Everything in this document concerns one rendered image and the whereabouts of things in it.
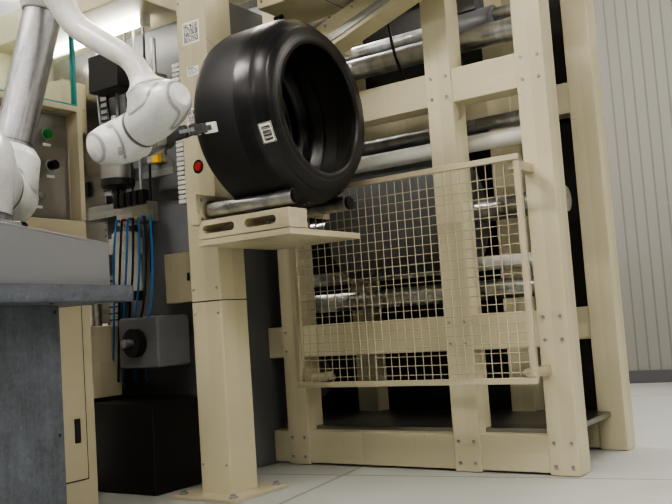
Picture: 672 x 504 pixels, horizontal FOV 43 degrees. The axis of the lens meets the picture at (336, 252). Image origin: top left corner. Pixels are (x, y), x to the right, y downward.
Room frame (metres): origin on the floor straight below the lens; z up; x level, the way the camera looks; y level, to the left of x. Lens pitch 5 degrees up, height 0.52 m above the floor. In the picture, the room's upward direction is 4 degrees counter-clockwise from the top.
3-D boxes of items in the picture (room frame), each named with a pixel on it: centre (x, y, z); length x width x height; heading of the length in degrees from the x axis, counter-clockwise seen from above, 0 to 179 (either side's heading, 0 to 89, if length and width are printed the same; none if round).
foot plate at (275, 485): (2.83, 0.39, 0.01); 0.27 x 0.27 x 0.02; 56
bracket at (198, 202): (2.80, 0.32, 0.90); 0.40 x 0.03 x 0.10; 146
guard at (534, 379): (2.85, -0.21, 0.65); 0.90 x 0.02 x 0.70; 56
